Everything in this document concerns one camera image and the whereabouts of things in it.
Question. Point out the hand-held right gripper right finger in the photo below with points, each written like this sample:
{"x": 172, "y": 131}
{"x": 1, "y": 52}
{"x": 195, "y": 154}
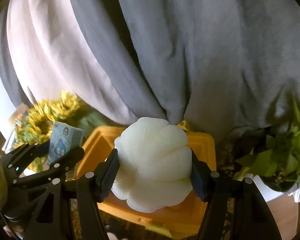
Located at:
{"x": 198, "y": 177}

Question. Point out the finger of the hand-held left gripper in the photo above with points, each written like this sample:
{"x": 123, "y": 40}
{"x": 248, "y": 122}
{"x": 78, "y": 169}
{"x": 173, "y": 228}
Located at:
{"x": 71, "y": 155}
{"x": 41, "y": 148}

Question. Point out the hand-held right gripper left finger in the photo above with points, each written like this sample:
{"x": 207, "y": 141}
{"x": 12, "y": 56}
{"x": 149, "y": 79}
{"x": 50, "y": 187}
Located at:
{"x": 109, "y": 173}

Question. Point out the blue tissue pack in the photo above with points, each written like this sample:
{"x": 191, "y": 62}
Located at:
{"x": 62, "y": 140}

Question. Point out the yellow plastic basket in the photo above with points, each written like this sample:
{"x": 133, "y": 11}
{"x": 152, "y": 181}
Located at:
{"x": 97, "y": 142}

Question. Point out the white mesh bath sponge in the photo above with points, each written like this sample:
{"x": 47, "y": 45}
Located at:
{"x": 152, "y": 160}

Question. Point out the yellow sunflower bouquet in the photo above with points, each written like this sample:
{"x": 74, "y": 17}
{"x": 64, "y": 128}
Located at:
{"x": 43, "y": 120}

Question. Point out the white plant pot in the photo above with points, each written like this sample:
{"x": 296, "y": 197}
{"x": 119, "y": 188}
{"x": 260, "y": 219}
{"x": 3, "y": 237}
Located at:
{"x": 270, "y": 188}

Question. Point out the green leafy plant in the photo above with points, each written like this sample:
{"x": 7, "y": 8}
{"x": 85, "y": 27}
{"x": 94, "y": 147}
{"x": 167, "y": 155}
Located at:
{"x": 287, "y": 152}

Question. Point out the pale pink cloth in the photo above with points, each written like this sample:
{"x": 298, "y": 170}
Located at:
{"x": 47, "y": 42}

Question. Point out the grey curtain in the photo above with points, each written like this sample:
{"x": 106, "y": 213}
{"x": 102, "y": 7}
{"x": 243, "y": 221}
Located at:
{"x": 202, "y": 55}

